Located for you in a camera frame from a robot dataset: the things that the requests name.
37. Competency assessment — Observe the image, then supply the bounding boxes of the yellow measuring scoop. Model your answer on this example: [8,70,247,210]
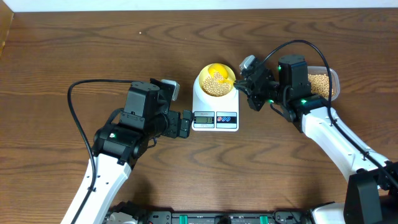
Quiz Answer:
[208,63,235,86]

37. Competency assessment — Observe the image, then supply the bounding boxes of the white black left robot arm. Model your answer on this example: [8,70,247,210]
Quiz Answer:
[62,78,193,223]

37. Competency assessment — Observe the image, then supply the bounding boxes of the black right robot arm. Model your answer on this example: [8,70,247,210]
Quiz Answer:
[234,55,397,223]

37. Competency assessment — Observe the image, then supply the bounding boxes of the yellow plastic bowl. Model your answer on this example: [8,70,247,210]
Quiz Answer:
[198,64,236,90]

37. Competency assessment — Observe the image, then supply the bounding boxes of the white digital kitchen scale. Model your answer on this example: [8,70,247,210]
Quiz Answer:
[192,76,239,132]

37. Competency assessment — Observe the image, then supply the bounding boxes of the soybeans in yellow bowl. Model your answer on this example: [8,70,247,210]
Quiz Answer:
[202,75,232,97]

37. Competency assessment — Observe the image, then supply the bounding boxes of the clear container of soybeans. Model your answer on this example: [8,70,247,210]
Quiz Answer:
[308,66,340,101]

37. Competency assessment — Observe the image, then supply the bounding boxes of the black left camera cable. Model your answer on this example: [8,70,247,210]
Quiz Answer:
[67,79,134,224]

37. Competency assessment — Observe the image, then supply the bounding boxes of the black camera cable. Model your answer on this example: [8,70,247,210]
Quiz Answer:
[254,39,398,189]
[67,79,134,224]

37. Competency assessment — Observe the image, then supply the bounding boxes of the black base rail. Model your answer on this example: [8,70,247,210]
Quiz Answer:
[102,201,346,224]

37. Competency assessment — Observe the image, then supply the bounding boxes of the black right camera cable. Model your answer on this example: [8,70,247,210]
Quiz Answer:
[254,39,398,189]

